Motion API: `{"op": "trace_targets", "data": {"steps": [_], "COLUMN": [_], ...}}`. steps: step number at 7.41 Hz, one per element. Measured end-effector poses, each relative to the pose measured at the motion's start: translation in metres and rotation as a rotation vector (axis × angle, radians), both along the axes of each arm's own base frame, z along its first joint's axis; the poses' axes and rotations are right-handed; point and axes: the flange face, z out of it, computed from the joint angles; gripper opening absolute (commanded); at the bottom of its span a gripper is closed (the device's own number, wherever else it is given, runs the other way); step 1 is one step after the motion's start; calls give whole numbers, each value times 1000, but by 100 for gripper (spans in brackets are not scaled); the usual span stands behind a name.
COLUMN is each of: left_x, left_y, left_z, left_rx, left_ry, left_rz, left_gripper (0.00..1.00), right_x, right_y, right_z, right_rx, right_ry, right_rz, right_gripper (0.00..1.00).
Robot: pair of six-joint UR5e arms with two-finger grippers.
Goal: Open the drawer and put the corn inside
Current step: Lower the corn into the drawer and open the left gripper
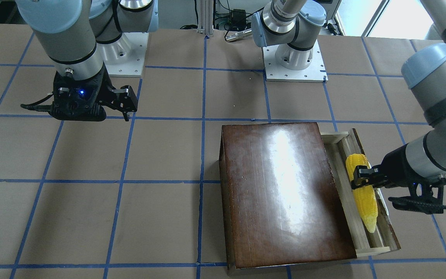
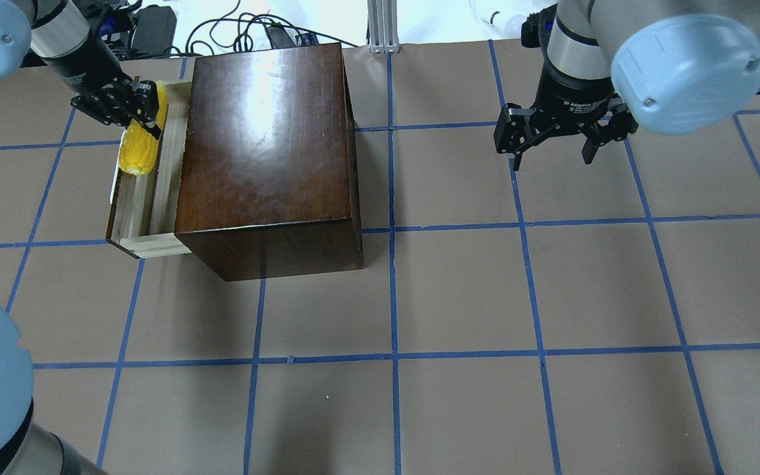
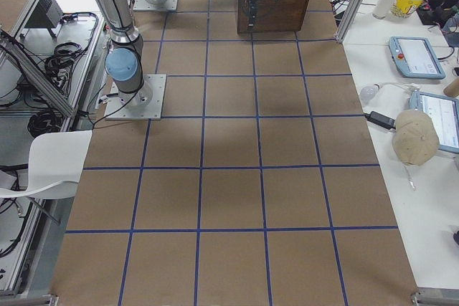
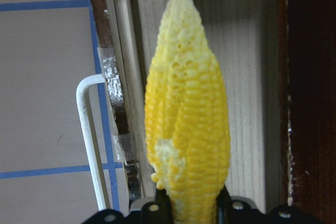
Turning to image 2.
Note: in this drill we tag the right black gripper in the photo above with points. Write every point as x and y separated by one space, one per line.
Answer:
572 94

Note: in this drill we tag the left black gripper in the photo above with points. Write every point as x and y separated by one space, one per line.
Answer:
85 71

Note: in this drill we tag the yellow toy corn cob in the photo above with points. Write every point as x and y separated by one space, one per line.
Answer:
139 150

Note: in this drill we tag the wooden drawer with white handle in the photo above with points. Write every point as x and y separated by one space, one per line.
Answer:
144 207

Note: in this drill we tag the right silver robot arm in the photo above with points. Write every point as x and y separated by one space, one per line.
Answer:
612 67

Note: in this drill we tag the dark wooden drawer box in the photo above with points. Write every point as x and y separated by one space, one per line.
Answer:
269 184

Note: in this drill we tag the black power adapter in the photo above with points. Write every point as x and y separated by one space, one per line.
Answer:
154 31

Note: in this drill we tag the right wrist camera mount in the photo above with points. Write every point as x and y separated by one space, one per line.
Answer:
537 29

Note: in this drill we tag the aluminium frame post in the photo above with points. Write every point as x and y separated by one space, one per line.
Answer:
382 26

